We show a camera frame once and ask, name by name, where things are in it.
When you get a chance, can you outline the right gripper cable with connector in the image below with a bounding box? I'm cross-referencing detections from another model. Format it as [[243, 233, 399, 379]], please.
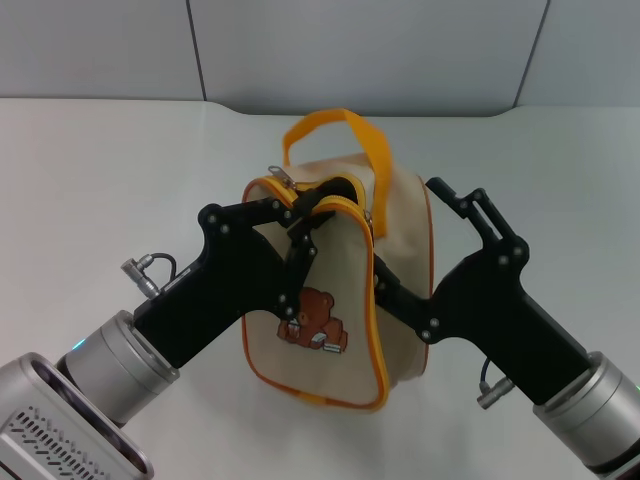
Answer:
[[474, 356, 517, 411]]

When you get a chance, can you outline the left gripper cable with connector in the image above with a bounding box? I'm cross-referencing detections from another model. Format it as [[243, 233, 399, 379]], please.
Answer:
[[119, 251, 181, 302]]

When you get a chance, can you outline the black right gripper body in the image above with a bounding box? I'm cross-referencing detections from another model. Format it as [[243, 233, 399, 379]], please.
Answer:
[[418, 238, 605, 406]]

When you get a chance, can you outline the gripper cable with connector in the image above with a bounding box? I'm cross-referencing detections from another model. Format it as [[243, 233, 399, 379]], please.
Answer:
[[119, 251, 181, 302], [474, 356, 517, 411]]

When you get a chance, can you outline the beige food bag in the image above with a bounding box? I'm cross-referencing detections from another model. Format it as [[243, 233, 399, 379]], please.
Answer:
[[240, 108, 436, 414]]

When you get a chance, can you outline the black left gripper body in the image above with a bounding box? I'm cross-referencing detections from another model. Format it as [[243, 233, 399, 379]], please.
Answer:
[[131, 203, 297, 370]]

